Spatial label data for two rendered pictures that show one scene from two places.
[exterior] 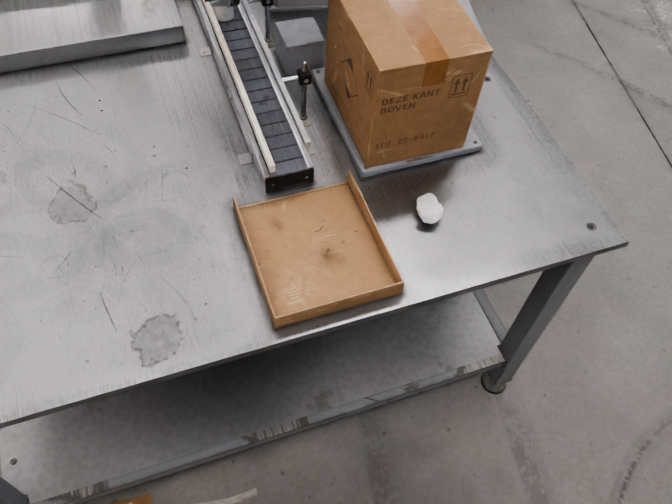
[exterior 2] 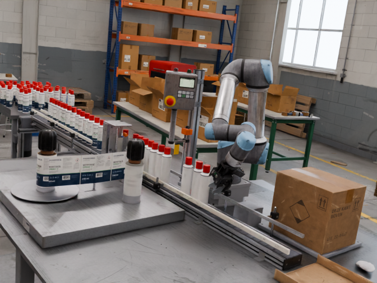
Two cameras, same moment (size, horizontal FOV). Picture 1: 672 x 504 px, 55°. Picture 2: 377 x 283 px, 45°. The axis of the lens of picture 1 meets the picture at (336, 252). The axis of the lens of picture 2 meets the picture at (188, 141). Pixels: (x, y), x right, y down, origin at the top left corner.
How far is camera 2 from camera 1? 1.13 m
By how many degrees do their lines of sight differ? 44
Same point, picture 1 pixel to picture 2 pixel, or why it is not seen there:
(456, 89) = (355, 206)
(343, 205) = (324, 270)
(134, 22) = (159, 210)
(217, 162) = (246, 261)
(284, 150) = not seen: hidden behind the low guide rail
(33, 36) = (111, 218)
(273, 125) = not seen: hidden behind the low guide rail
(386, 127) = (331, 227)
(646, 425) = not seen: outside the picture
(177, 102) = (202, 241)
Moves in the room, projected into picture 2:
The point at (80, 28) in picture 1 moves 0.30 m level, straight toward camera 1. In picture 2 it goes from (133, 214) to (177, 241)
